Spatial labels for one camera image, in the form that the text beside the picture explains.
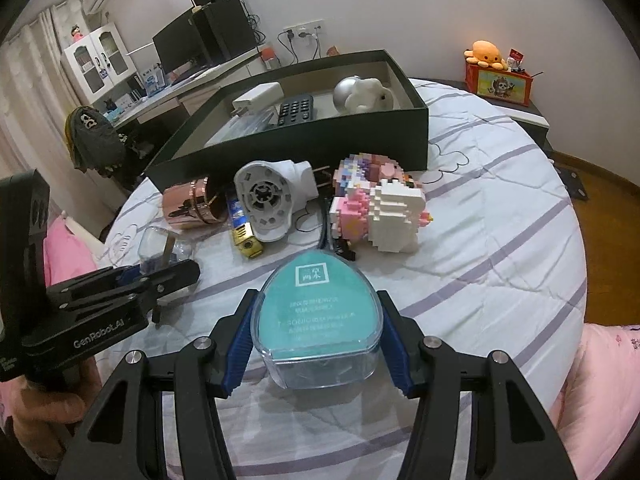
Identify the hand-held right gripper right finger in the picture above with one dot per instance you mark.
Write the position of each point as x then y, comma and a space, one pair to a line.
397, 355

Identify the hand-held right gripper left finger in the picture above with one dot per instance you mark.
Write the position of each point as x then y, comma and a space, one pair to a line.
237, 340

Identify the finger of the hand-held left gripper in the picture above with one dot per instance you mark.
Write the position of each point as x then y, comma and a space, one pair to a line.
175, 277
129, 274

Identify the clear small plastic box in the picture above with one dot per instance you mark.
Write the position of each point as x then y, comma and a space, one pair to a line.
155, 247

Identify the rose gold metal cup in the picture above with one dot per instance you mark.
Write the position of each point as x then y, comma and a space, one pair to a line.
187, 205

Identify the clear case with teal label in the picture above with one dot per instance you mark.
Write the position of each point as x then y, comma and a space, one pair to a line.
315, 320

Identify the white round plug-in device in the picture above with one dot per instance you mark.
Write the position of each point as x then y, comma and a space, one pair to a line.
265, 200

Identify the pink white block figure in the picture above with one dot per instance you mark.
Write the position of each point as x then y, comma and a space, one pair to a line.
390, 215

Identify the dark green cardboard box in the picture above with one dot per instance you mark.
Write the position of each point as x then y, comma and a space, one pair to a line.
300, 155

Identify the white power adapter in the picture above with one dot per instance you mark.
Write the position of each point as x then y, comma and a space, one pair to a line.
260, 95

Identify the black keypad device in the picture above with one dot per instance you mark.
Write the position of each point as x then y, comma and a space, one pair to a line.
297, 108

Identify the silver round ball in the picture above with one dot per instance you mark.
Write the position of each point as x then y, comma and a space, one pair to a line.
345, 92

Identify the white plastic figurine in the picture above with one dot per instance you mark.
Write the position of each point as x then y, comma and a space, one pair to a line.
372, 92

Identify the person's left hand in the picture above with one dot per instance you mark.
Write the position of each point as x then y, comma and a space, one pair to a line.
55, 405

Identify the pink blanket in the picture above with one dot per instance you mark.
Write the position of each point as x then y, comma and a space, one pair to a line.
65, 245

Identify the round table with striped cloth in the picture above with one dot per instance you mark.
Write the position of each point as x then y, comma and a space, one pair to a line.
475, 285

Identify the black office chair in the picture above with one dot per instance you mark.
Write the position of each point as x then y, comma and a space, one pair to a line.
130, 152

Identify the yellow garment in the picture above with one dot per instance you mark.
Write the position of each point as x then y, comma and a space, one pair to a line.
69, 135

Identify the grey printed jacket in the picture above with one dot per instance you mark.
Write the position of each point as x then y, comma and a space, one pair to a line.
95, 135

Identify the beige curtain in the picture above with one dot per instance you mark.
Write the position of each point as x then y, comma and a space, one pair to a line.
30, 100

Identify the white and blue card box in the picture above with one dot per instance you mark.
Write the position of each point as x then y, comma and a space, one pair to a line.
120, 107

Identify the white desk with drawers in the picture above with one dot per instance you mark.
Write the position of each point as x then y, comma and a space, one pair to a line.
150, 105

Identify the blue and white carton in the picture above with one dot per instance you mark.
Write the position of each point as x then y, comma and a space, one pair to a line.
154, 82

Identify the white glass-door cabinet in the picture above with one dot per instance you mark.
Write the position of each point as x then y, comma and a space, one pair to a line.
70, 67

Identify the small pink doll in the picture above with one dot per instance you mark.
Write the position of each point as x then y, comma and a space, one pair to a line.
76, 35

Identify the black computer monitor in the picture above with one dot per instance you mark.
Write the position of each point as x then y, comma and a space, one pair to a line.
177, 45

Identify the black floor scale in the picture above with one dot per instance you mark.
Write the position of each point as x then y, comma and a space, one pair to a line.
575, 180

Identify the black computer tower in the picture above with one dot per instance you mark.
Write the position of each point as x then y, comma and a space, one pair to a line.
225, 30

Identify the red printed storage box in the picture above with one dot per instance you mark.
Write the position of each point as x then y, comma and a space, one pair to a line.
500, 85

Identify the orange octopus plush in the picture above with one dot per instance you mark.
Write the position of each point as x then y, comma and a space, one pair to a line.
485, 52

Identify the small red card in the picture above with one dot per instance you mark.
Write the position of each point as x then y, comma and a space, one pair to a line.
517, 57

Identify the white wall outlet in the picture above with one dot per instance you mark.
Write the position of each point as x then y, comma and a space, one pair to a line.
305, 30

